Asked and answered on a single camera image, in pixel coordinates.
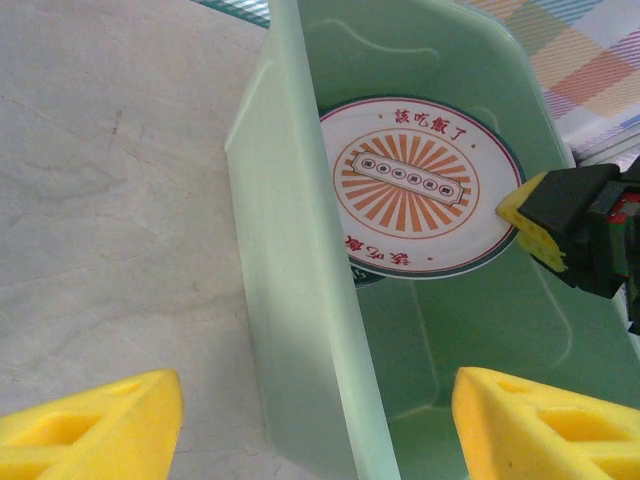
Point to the sunburst print white plate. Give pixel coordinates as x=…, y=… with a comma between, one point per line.
x=410, y=185

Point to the plaid patterned backdrop cloth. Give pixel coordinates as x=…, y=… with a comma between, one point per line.
x=575, y=50

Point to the aluminium frame rail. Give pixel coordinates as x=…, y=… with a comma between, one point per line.
x=610, y=145

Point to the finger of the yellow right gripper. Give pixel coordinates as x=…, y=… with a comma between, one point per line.
x=565, y=200
x=590, y=260

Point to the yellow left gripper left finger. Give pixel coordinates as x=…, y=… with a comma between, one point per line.
x=85, y=430

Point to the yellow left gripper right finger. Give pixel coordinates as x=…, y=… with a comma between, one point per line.
x=540, y=430

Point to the green plastic bin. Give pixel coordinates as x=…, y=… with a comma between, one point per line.
x=300, y=250

